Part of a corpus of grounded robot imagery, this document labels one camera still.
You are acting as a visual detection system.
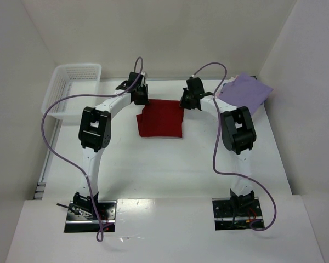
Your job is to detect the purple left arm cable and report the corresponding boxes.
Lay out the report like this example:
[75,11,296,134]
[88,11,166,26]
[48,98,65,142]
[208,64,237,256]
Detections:
[41,56,144,243]

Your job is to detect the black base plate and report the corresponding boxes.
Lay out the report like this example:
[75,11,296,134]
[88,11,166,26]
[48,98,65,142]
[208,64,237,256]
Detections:
[64,201,117,233]
[212,198,265,231]

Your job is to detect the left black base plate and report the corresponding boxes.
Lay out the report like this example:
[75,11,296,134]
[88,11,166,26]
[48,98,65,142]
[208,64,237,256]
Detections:
[64,201,117,233]

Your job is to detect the white plastic laundry basket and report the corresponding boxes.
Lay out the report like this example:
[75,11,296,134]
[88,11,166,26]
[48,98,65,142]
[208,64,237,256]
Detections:
[41,63,101,125]

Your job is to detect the folded purple t-shirt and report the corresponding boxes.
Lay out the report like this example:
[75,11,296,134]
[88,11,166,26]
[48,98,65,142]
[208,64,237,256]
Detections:
[218,73,273,115]

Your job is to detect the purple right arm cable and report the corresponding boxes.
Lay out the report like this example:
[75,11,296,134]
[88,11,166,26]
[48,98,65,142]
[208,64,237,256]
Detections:
[191,62,278,232]

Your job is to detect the red t-shirt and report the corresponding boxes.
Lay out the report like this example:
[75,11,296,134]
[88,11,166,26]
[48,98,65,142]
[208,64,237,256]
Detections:
[137,99,184,138]

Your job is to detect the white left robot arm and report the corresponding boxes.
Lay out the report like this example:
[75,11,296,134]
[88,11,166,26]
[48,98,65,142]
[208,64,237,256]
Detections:
[72,72,150,216]

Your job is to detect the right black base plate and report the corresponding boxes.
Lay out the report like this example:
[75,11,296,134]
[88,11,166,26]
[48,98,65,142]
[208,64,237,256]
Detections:
[212,198,265,231]

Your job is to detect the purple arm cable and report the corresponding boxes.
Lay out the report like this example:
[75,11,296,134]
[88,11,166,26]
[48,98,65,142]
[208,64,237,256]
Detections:
[41,56,144,243]
[191,62,278,232]

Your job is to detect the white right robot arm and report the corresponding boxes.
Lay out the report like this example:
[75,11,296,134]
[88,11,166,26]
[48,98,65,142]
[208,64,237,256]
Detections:
[180,76,257,216]

